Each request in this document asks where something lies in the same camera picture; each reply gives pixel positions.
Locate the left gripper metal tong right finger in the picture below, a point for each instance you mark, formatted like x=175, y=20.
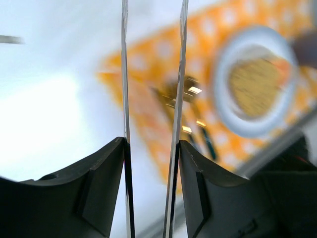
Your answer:
x=177, y=127

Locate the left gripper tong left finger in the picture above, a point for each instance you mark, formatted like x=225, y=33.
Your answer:
x=130, y=223

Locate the toasted bread slice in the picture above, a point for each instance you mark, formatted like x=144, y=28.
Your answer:
x=254, y=85

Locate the yellow checkered cloth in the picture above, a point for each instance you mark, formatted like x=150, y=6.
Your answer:
x=154, y=61

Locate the white ceramic plate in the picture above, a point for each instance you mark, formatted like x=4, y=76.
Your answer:
x=248, y=44

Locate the gold spoon black handle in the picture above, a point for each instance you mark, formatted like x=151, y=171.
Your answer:
x=192, y=89

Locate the gold fork black handle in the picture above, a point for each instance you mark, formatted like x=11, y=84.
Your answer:
x=187, y=130

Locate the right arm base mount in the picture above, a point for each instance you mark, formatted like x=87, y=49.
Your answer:
x=290, y=180

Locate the aluminium rail front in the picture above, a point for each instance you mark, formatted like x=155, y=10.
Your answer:
x=221, y=204

